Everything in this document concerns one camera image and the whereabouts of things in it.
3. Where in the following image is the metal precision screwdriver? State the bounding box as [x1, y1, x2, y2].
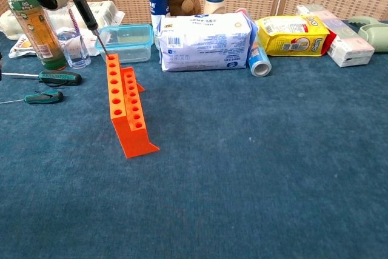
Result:
[64, 0, 112, 59]

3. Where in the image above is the large green black screwdriver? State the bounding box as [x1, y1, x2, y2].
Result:
[1, 70, 82, 87]

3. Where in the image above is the small green black screwdriver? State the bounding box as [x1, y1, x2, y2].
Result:
[0, 90, 65, 105]

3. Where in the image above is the orange test tube rack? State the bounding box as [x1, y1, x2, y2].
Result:
[105, 53, 161, 160]

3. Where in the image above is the green tea bottle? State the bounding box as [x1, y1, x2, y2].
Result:
[6, 0, 69, 71]

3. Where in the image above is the white red printed packet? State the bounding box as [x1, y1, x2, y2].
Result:
[8, 33, 42, 59]

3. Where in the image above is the white toilet paper pack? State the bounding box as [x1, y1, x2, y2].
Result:
[0, 0, 125, 41]

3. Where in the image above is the clear water bottle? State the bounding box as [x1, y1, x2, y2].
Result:
[45, 4, 92, 70]

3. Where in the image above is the pink white snack bag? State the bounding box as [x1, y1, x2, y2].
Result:
[78, 27, 102, 56]

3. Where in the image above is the clear container teal lid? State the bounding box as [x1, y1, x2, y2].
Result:
[95, 23, 155, 63]

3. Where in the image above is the blue white spray can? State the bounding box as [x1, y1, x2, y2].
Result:
[145, 0, 171, 50]

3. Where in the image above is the white wet wipes pack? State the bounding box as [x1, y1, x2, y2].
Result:
[157, 10, 259, 72]

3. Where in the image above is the blue plastic wrap roll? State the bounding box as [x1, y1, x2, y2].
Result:
[236, 7, 272, 78]

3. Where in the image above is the yellow snack bag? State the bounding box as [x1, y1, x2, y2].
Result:
[256, 15, 331, 57]

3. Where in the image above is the pastel tissue box stack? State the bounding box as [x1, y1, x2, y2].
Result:
[295, 4, 376, 68]

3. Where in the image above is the green lint roller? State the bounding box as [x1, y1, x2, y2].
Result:
[347, 15, 388, 53]

